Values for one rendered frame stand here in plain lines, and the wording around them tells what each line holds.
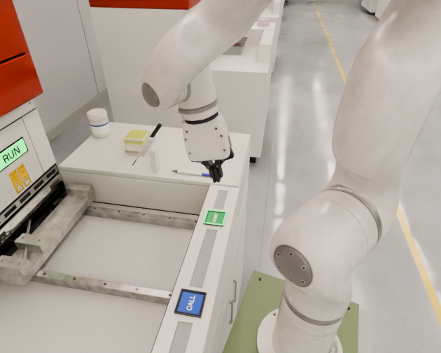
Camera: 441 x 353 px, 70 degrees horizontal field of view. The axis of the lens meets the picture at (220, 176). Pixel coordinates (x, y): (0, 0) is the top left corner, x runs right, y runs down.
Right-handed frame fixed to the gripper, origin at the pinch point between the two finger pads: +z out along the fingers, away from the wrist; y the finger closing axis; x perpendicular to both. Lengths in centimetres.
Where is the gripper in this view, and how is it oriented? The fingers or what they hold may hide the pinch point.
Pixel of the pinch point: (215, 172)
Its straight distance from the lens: 77.3
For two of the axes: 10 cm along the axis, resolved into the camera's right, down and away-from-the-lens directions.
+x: 1.8, -5.7, 8.0
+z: 2.1, 8.2, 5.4
